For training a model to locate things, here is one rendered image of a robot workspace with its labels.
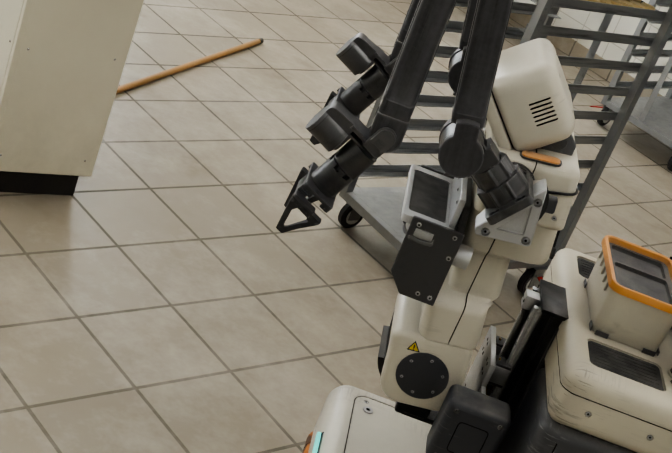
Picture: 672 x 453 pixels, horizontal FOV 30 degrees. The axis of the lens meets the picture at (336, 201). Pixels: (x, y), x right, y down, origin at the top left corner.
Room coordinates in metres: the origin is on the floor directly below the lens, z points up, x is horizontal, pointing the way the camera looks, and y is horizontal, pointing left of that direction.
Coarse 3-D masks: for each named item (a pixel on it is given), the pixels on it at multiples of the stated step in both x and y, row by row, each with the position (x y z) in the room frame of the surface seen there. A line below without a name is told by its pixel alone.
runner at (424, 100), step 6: (420, 96) 3.95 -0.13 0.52; (426, 96) 3.97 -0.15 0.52; (432, 96) 3.99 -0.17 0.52; (438, 96) 4.01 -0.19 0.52; (444, 96) 4.03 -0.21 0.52; (450, 96) 4.05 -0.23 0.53; (420, 102) 3.95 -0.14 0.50; (426, 102) 3.97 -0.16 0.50; (432, 102) 3.99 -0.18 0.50; (438, 102) 4.01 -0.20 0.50; (444, 102) 4.03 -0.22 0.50; (450, 102) 4.06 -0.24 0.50
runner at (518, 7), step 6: (462, 0) 3.95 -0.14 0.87; (468, 0) 3.97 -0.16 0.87; (462, 6) 3.92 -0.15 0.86; (516, 6) 4.14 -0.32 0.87; (522, 6) 4.16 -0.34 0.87; (528, 6) 4.18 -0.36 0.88; (534, 6) 4.20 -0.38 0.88; (516, 12) 4.11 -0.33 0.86; (522, 12) 4.14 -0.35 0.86; (528, 12) 4.17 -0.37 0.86; (552, 12) 4.28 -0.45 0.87; (558, 18) 4.27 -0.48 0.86
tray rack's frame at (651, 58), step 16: (608, 16) 4.14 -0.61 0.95; (592, 48) 4.14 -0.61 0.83; (656, 48) 3.96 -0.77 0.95; (576, 80) 4.15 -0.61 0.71; (640, 80) 3.96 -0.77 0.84; (624, 112) 3.97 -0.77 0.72; (608, 144) 3.97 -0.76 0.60; (592, 176) 3.97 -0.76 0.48; (352, 192) 3.85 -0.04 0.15; (368, 192) 3.90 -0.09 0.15; (384, 192) 3.96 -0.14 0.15; (400, 192) 4.01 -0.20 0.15; (368, 208) 3.78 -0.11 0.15; (384, 208) 3.83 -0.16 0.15; (400, 208) 3.88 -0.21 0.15; (576, 208) 3.97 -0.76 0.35; (384, 224) 3.71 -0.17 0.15; (400, 224) 3.76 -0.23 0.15; (400, 240) 3.64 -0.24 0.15; (560, 240) 3.97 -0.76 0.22; (544, 272) 3.94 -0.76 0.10
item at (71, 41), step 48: (0, 0) 3.31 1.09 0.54; (48, 0) 3.20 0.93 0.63; (96, 0) 3.29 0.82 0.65; (0, 48) 3.24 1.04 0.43; (48, 48) 3.23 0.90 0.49; (96, 48) 3.31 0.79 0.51; (0, 96) 3.18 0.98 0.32; (48, 96) 3.25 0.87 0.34; (96, 96) 3.34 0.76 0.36; (0, 144) 3.19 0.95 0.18; (48, 144) 3.28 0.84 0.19; (96, 144) 3.37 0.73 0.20; (48, 192) 3.33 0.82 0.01
